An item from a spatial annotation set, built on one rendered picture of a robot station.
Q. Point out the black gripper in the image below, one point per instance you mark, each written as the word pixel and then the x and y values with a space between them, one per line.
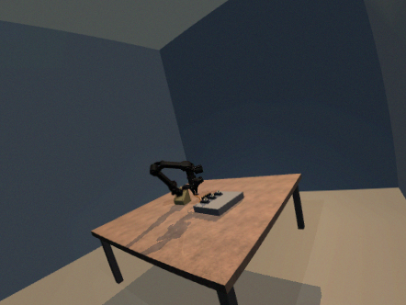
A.
pixel 192 188

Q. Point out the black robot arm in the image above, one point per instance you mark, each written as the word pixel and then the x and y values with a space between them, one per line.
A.
pixel 184 166

